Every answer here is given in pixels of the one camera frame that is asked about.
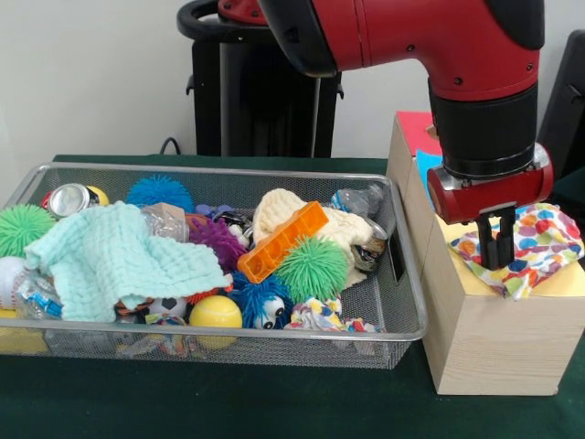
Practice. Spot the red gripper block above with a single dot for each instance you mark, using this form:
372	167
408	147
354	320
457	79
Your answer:
493	194

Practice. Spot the white polka dot cloth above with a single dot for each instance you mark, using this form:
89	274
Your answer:
544	242

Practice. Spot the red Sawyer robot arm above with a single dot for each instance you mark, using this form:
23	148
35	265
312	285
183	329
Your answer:
411	32

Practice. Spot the wooden box with three holes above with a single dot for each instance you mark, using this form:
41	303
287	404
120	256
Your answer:
503	343

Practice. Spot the shallow mesh bin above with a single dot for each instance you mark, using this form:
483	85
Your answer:
402	292

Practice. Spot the dark green table cloth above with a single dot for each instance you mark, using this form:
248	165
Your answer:
573	185
228	402

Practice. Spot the green spiky rubber ball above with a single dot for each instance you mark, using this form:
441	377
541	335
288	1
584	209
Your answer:
23	228
311	270

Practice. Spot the orange plastic block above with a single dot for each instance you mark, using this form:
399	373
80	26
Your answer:
283	238

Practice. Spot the cream knitted cloth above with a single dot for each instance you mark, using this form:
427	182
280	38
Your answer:
274	210

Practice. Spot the blue furry toy with eyes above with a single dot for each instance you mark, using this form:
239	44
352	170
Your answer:
256	297

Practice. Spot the purple spiky rubber ball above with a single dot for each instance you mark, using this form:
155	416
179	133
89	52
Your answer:
217	240

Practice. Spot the smooth yellow ball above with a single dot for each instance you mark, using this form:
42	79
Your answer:
215	313

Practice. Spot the blue spiky rubber ball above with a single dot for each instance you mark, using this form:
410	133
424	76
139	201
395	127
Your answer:
157	194

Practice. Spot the mint green cloth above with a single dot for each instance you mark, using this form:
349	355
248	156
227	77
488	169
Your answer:
114	256

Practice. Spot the crushed silver drink can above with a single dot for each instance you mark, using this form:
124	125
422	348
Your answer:
71	199

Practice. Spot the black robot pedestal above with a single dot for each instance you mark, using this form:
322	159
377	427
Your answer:
256	114

